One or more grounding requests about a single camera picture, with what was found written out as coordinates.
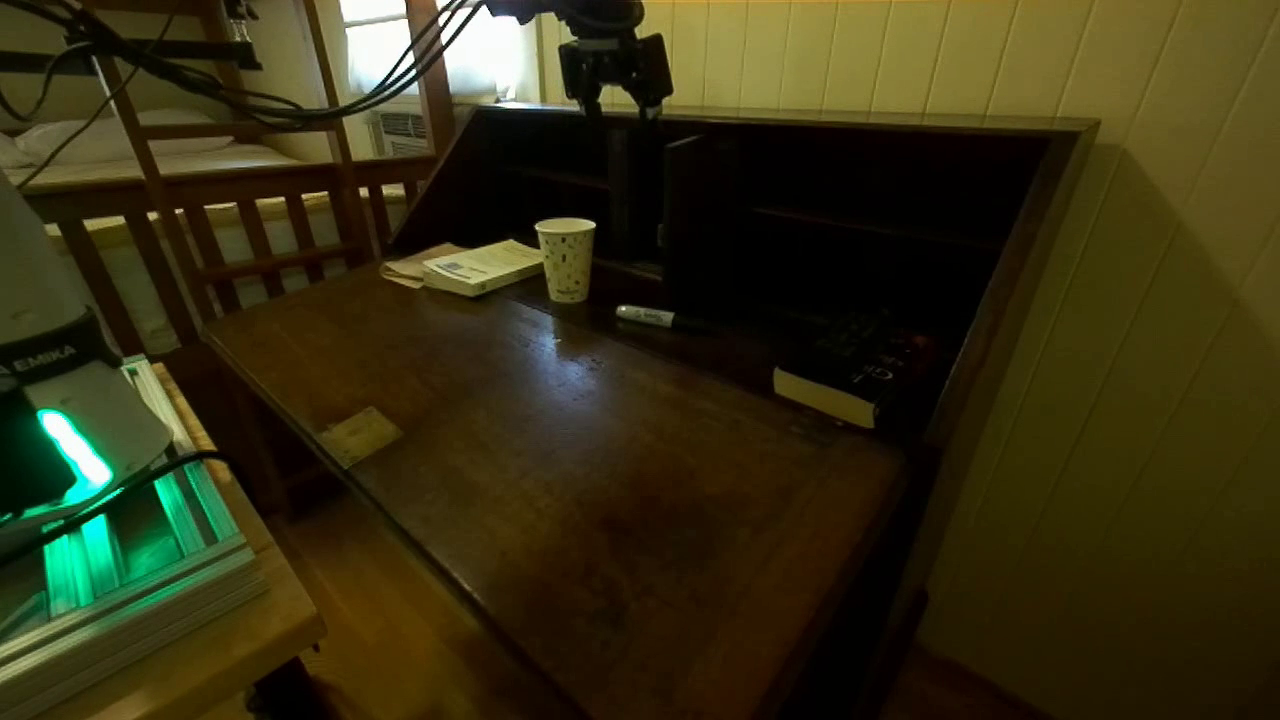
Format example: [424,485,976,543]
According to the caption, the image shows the bright window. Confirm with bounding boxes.
[331,0,543,108]

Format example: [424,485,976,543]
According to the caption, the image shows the single black cable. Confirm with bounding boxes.
[0,446,234,563]

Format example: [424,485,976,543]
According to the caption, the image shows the wooden ladder frame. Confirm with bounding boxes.
[64,0,461,336]

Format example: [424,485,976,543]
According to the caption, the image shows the stack of papers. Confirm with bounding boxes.
[416,236,548,303]

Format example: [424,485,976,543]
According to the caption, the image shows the aluminium frame platform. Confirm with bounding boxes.
[0,352,270,704]

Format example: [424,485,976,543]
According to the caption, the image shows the speckled white paper cup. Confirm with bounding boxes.
[534,213,600,314]

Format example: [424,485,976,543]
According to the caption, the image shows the wooden slatted railing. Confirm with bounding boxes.
[23,154,443,360]

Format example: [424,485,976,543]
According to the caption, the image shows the square pale paper coaster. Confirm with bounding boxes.
[311,403,407,472]

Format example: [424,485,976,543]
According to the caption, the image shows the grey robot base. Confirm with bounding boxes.
[0,158,113,391]

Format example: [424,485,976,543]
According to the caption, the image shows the dark wooden secretary desk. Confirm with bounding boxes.
[196,102,1105,720]

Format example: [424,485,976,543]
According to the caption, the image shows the white black-capped marker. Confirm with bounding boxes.
[614,301,729,341]

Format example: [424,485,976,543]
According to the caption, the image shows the white bed mattress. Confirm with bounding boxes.
[0,108,346,194]

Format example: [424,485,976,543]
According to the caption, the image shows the grey metal base plate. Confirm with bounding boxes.
[21,356,181,492]

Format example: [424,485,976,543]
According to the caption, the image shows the black cable bundle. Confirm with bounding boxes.
[0,0,493,194]

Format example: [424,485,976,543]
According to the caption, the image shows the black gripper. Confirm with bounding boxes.
[555,31,675,122]

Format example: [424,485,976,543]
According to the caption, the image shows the dark book with white pages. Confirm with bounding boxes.
[769,334,942,438]

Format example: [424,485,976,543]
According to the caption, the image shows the black remote control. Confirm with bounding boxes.
[808,303,942,399]

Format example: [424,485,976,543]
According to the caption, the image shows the pale notepad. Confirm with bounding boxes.
[376,242,466,298]

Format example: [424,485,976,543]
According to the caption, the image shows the white boxy appliance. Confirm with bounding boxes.
[363,108,437,162]

